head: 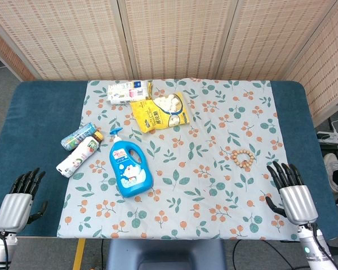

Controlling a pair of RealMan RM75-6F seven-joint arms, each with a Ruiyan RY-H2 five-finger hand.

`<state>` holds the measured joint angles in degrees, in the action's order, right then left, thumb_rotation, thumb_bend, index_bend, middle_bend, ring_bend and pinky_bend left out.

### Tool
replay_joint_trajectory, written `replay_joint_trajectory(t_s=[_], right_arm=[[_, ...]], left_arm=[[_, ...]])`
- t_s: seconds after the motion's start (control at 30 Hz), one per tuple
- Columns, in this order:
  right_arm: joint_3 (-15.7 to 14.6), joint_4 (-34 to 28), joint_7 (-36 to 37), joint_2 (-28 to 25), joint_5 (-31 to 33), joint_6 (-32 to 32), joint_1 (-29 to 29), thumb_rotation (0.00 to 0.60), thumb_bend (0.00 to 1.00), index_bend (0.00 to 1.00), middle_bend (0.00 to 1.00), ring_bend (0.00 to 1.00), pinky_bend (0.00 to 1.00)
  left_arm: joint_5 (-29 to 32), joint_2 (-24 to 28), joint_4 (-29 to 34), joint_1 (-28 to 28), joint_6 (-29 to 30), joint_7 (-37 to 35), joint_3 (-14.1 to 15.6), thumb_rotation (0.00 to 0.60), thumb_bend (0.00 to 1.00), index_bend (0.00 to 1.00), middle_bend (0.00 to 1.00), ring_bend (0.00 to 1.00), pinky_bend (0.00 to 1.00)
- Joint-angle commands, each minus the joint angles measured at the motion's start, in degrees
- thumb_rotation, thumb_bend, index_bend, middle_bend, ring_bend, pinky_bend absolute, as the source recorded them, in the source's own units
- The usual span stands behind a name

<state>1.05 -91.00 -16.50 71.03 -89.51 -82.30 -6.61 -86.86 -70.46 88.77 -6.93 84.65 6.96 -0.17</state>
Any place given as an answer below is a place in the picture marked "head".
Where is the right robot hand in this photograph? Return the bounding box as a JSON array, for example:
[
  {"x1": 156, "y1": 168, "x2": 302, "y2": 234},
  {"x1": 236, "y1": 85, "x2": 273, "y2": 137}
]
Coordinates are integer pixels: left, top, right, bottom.
[{"x1": 265, "y1": 161, "x2": 319, "y2": 226}]

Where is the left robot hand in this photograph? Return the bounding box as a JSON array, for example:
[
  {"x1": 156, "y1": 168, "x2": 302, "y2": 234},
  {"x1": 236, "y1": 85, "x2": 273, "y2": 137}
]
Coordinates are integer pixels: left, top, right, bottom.
[{"x1": 0, "y1": 168, "x2": 49, "y2": 233}]

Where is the wooden bead bracelet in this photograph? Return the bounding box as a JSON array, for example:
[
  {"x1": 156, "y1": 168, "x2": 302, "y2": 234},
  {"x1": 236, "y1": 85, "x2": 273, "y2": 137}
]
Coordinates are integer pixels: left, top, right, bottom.
[{"x1": 231, "y1": 149, "x2": 256, "y2": 170}]

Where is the white sneaker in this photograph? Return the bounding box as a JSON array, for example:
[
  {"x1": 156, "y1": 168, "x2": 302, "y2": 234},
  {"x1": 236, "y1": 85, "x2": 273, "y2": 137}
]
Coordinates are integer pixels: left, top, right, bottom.
[{"x1": 323, "y1": 152, "x2": 338, "y2": 194}]

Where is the white drink bottle orange cap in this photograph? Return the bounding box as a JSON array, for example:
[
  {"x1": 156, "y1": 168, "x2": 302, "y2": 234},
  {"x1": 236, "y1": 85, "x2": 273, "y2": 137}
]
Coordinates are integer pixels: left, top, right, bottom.
[{"x1": 56, "y1": 130, "x2": 104, "y2": 178}]

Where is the blue green drink can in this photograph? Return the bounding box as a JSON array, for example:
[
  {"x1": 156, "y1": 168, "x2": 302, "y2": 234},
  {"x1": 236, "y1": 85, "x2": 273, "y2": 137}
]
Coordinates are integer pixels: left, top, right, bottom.
[{"x1": 60, "y1": 123, "x2": 97, "y2": 152}]

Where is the floral pattern tablecloth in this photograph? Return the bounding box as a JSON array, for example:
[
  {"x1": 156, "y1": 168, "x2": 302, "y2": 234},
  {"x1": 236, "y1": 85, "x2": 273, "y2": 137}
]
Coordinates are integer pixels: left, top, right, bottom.
[{"x1": 56, "y1": 78, "x2": 300, "y2": 241}]

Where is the blue shampoo pump bottle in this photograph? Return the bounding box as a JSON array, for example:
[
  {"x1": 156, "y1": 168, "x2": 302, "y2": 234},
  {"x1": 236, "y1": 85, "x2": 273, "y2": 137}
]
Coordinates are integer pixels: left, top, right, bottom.
[{"x1": 109, "y1": 127, "x2": 154, "y2": 199}]

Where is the white toothpaste box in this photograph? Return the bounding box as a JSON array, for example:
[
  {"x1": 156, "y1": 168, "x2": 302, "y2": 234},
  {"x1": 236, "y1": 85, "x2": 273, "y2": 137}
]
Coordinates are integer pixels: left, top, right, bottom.
[{"x1": 106, "y1": 79, "x2": 149, "y2": 105}]

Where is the yellow snack bag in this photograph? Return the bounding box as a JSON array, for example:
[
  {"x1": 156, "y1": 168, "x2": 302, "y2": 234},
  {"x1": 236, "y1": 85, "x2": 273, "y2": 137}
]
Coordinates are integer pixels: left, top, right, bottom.
[{"x1": 130, "y1": 91, "x2": 190, "y2": 133}]

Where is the woven folding screen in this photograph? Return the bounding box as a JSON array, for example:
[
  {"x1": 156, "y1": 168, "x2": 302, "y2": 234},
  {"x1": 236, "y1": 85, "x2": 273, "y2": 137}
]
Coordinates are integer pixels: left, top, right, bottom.
[{"x1": 0, "y1": 0, "x2": 338, "y2": 119}]

